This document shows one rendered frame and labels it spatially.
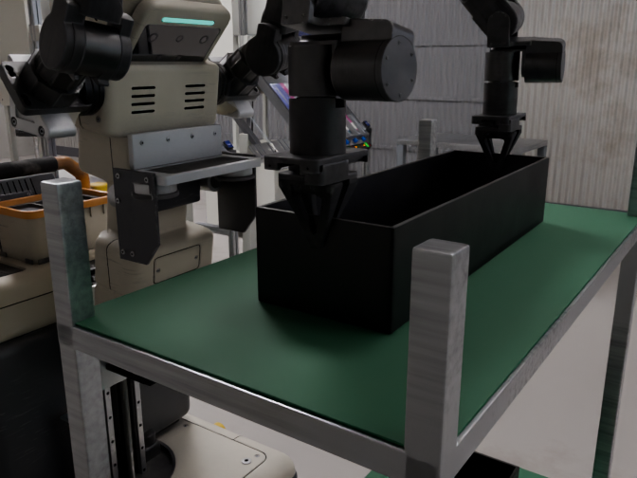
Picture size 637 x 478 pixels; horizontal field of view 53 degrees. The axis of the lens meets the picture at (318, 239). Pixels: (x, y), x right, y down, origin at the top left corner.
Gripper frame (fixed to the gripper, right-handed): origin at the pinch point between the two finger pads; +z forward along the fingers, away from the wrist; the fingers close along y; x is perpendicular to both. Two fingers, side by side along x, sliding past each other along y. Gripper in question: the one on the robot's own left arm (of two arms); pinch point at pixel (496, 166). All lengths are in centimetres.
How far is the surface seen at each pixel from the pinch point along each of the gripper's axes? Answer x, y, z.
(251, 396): -4, -74, 9
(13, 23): 266, 77, -40
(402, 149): 124, 213, 29
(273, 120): 368, 408, 36
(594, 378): 2, 140, 105
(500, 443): 18, 76, 104
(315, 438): -11, -74, 11
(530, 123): 111, 414, 31
